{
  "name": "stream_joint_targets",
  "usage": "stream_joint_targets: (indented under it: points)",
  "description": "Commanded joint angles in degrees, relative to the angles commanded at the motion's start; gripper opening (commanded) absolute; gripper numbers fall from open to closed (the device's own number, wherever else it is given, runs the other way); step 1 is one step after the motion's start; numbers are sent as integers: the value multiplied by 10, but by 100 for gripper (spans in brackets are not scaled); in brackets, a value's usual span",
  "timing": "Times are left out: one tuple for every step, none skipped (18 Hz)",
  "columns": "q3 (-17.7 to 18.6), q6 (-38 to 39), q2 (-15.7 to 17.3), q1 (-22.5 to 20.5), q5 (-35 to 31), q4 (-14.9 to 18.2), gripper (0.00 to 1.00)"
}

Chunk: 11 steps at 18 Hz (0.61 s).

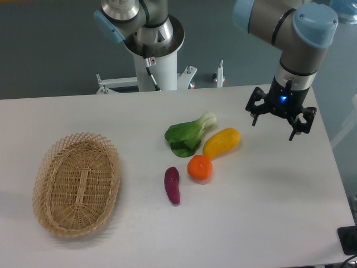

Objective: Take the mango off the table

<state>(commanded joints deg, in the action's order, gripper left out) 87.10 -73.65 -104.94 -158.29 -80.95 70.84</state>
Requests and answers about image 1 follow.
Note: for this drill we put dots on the woven wicker basket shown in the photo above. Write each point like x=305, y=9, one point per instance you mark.
x=77, y=185

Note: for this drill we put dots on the orange persimmon fruit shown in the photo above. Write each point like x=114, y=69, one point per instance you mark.
x=200, y=167

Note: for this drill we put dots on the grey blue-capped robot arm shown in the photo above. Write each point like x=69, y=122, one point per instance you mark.
x=303, y=35

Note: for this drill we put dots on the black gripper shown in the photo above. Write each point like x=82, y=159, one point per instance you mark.
x=284, y=102

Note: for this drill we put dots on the green bok choy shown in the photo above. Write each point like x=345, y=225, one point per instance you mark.
x=185, y=138

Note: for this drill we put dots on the purple sweet potato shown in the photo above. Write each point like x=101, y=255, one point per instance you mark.
x=171, y=184

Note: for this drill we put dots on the blue bag in background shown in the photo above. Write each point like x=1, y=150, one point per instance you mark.
x=346, y=10

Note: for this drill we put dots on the yellow mango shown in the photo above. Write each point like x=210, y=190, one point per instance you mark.
x=221, y=142

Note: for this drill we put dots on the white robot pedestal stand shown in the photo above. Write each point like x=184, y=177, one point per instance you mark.
x=154, y=51

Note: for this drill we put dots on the black device at table edge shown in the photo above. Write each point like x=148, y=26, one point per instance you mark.
x=347, y=237

